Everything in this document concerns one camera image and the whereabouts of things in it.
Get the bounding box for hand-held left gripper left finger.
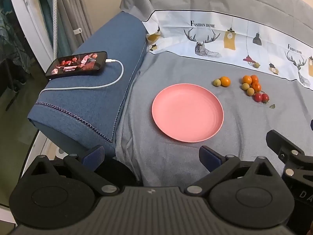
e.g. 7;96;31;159
23;145;121;197

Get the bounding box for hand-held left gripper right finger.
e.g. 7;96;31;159
184;146;282;197

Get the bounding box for pink plate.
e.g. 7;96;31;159
152;83;224;143

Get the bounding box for white round object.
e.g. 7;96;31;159
52;147;67;159

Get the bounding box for grey bed sheet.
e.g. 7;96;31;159
115;51;313;187

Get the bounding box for black smartphone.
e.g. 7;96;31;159
45;51;108;79

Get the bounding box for printed white cloth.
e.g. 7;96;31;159
144;10;313;89

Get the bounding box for speckled white pole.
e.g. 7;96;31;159
52;0;59;57

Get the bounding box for hanging patterned clothes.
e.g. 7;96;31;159
0;0;32;74

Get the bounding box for grey curtain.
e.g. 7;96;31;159
55;0;94;54

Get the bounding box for teal cloth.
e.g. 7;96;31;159
35;0;55;30

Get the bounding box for white charging cable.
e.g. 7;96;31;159
39;58;124;101

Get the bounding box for white door frame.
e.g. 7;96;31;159
7;0;58;59

